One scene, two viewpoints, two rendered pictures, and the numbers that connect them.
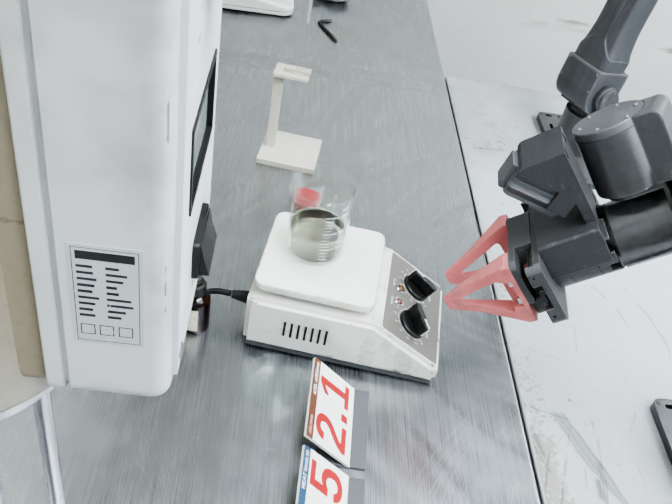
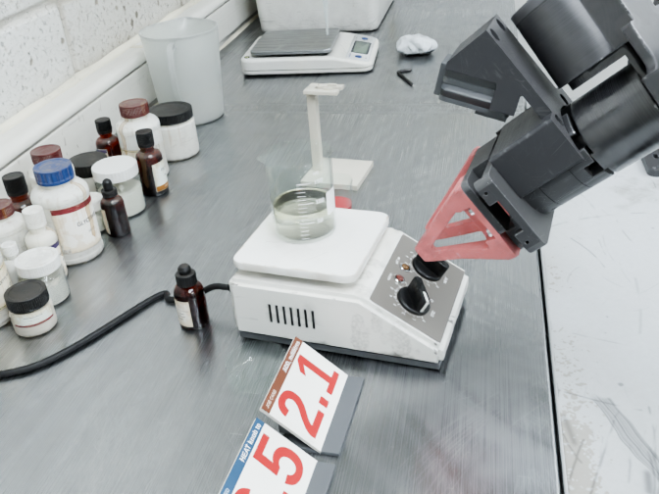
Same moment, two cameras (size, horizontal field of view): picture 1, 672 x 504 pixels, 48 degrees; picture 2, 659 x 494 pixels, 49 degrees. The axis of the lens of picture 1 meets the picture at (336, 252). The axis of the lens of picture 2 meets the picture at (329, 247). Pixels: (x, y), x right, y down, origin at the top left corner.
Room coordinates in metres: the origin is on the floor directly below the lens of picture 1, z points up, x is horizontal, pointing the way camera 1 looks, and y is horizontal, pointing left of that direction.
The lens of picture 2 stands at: (0.03, -0.22, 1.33)
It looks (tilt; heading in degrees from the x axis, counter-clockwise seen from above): 31 degrees down; 21
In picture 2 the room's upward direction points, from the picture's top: 5 degrees counter-clockwise
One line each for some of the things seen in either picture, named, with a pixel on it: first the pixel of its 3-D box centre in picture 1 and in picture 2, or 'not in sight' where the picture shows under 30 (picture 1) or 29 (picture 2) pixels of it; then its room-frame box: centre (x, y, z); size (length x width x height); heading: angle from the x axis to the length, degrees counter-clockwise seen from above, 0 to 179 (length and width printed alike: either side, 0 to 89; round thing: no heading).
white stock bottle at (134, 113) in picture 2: not in sight; (140, 139); (0.84, 0.37, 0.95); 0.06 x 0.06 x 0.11
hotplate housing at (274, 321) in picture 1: (340, 295); (342, 281); (0.58, -0.01, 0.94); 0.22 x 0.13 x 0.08; 89
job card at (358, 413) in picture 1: (338, 412); (315, 393); (0.44, -0.03, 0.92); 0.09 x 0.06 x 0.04; 4
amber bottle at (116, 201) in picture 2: not in sight; (112, 206); (0.68, 0.31, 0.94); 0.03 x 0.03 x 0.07
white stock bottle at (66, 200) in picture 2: not in sight; (65, 210); (0.62, 0.34, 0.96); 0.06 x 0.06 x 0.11
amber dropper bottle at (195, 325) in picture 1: (195, 300); (189, 294); (0.53, 0.13, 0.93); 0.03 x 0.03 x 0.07
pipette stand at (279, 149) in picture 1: (295, 113); (334, 131); (0.88, 0.09, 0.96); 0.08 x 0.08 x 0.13; 0
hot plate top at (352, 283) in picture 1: (323, 259); (314, 239); (0.58, 0.01, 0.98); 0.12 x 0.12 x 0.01; 89
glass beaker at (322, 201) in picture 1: (316, 218); (299, 193); (0.59, 0.03, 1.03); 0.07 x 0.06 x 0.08; 127
